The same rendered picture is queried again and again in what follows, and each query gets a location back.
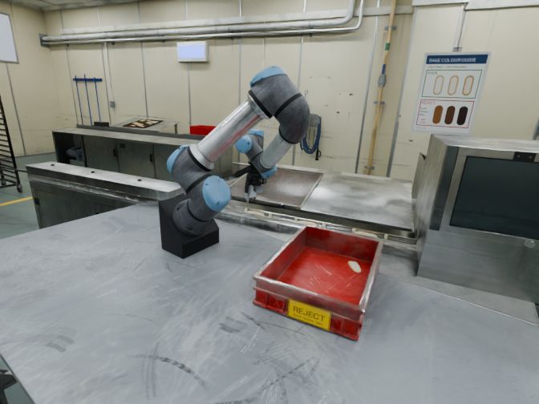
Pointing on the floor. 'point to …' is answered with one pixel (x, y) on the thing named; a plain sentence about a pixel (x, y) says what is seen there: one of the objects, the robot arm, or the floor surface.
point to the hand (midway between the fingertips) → (250, 199)
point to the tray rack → (8, 156)
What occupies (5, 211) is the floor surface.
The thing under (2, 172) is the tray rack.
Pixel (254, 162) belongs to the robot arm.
